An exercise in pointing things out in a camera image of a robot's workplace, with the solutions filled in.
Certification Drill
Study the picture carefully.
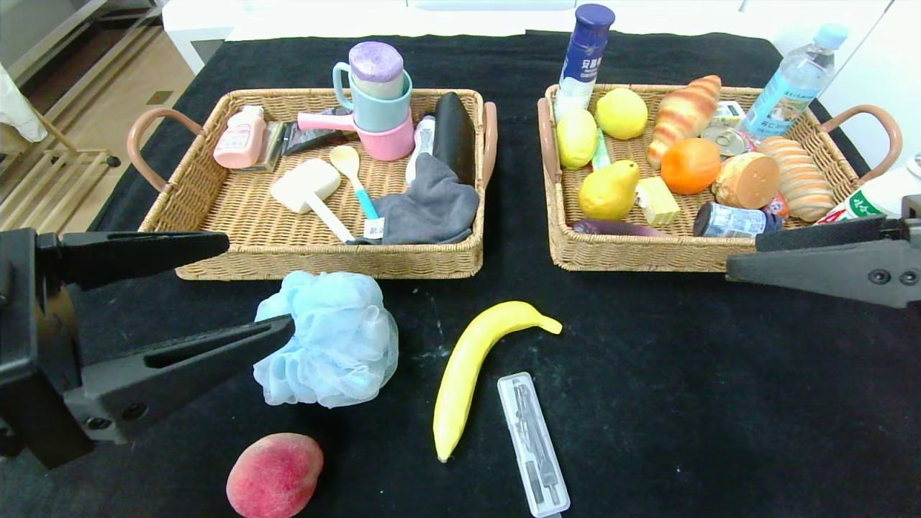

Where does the cream spoon with blue handle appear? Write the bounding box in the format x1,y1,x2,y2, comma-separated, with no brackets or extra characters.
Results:
329,145,380,221

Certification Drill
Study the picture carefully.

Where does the wicker basket with household items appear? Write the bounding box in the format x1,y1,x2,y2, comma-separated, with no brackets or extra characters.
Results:
127,88,499,281

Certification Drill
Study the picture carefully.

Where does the black plastic packet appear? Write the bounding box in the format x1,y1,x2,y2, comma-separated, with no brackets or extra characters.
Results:
283,108,353,157

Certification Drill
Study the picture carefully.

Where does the clear plastic compass case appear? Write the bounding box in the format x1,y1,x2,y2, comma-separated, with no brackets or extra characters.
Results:
497,372,571,518

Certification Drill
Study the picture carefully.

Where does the light wooden shelf unit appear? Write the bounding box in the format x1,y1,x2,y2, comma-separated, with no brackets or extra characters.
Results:
0,0,163,87

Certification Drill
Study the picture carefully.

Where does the white bottle with green label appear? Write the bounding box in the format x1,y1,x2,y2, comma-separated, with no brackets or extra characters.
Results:
817,153,921,225

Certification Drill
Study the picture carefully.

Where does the oval yellow lemon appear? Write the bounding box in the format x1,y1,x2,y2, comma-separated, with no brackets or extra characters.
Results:
555,108,599,171

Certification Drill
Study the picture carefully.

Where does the purple eggplant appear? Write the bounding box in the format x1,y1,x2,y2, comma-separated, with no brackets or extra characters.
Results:
571,218,673,239

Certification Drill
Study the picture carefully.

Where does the light wooden rack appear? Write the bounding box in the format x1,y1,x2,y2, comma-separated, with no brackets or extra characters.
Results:
0,108,122,242

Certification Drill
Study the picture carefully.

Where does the black oblong case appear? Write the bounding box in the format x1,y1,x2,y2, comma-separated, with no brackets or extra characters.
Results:
432,92,477,188

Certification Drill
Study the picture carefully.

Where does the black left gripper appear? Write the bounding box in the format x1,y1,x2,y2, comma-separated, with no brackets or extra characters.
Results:
0,228,291,471

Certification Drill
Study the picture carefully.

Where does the wicker basket with food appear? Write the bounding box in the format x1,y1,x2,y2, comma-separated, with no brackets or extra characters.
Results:
537,83,902,273

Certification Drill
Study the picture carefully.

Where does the purple-topped beige cylinder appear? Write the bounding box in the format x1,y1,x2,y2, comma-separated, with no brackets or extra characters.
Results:
348,41,405,100

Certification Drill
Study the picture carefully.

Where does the white background table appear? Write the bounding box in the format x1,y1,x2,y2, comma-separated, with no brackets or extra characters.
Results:
162,0,893,73

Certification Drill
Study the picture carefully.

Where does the small white green carton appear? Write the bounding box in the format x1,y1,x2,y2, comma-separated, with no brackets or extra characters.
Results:
712,101,747,130

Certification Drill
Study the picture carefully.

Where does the yellow pear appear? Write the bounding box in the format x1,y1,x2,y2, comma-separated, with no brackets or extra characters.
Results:
578,159,640,221

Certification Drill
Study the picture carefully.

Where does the yellow banana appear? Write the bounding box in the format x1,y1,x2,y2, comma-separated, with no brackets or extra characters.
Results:
432,301,563,463

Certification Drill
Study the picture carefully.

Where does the striped croissant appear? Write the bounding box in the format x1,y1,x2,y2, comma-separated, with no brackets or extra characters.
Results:
646,75,722,171

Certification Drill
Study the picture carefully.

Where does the long ridged bread loaf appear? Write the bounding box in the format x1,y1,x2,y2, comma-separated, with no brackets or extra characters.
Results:
757,136,835,222

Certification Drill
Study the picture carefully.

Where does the white tube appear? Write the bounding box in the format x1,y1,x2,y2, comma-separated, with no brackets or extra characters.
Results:
404,114,437,186

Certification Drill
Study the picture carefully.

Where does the silver tin can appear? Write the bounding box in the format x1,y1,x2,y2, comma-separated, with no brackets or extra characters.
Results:
700,124,756,158

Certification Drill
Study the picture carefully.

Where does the light blue bath pouf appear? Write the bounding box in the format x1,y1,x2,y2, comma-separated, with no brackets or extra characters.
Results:
253,271,399,409

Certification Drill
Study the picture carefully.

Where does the small transparent packet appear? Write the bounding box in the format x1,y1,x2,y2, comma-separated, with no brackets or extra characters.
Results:
245,121,289,172

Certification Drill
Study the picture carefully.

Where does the grey cloth with tag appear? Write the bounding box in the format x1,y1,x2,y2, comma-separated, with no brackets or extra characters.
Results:
347,153,481,246

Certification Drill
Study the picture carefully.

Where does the small jar with blue lid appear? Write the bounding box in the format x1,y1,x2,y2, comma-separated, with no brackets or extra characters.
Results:
693,202,784,239

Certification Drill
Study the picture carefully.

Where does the white bottle with blue cap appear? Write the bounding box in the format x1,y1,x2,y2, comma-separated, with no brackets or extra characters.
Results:
553,4,616,123

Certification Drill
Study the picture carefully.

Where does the round yellow lemon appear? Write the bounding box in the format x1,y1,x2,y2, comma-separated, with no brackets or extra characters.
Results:
594,88,648,140

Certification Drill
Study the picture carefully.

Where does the round brown bread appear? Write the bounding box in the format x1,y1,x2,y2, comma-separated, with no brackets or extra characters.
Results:
712,152,781,210

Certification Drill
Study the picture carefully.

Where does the small pink bottle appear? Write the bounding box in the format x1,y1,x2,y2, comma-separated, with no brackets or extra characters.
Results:
213,105,267,171

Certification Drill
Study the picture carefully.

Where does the red peach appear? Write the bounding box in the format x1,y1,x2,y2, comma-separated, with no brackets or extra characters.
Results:
226,432,325,518

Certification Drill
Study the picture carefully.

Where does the clear water bottle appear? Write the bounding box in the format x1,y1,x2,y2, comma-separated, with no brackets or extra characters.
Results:
741,22,850,140

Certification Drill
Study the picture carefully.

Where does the green gum pack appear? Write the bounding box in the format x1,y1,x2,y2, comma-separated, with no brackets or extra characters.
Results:
590,129,617,170

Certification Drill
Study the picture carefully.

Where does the white hanging cloth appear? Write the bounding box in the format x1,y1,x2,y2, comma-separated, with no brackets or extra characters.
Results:
0,65,47,143

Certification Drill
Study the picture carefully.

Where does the pink cup with handle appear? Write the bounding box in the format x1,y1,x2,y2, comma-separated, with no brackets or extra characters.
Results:
296,109,416,162

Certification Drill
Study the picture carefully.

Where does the orange fruit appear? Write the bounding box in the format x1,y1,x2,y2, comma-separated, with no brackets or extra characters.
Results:
660,137,722,196

